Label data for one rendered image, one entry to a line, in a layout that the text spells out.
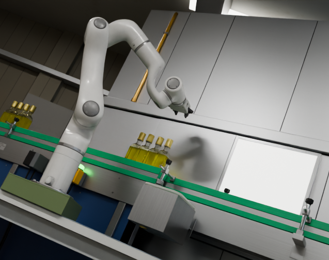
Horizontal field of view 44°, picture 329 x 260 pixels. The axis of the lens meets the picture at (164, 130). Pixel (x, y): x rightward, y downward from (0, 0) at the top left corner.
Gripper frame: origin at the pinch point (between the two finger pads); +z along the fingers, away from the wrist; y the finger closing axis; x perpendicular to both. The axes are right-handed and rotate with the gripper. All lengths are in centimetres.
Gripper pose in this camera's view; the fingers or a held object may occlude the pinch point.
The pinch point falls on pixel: (181, 112)
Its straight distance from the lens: 217.0
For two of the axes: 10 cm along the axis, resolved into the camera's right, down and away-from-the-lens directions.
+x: -3.9, 8.7, -3.1
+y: -9.1, -3.0, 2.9
